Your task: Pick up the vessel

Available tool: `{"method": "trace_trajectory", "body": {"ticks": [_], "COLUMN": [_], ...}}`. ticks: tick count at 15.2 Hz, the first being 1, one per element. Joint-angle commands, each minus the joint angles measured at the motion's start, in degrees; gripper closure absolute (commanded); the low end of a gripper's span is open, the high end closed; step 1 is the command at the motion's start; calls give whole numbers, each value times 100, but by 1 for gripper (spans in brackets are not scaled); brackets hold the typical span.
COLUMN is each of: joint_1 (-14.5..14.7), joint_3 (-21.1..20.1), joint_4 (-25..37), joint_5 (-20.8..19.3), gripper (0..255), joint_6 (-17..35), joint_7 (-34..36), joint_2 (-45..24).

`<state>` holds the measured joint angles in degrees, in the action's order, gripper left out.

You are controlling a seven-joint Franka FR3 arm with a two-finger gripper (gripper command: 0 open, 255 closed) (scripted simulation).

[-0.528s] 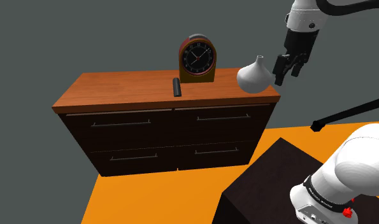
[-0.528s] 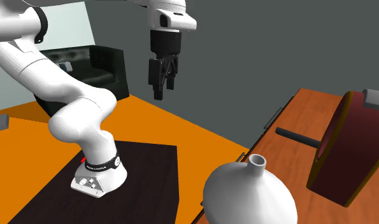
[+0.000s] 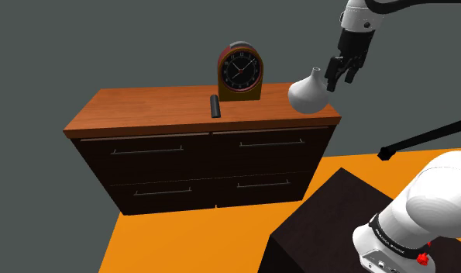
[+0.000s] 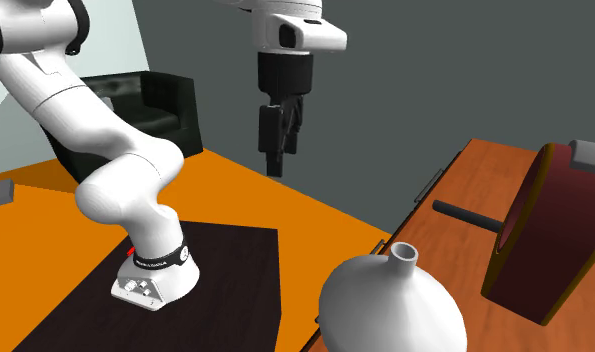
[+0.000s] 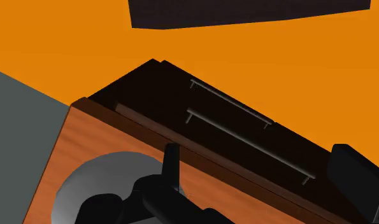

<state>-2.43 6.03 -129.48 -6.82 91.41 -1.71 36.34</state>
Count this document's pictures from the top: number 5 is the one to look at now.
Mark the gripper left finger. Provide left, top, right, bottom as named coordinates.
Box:
left=74, top=143, right=236, bottom=224

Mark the dark robot stand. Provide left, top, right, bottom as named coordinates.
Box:
left=127, top=0, right=371, bottom=31

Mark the grey round plate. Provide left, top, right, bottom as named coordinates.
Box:
left=50, top=151, right=186, bottom=224

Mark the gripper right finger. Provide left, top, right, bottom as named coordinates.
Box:
left=326, top=143, right=379, bottom=224

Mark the brown wooden chest of drawers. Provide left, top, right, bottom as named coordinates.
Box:
left=22, top=58, right=373, bottom=224

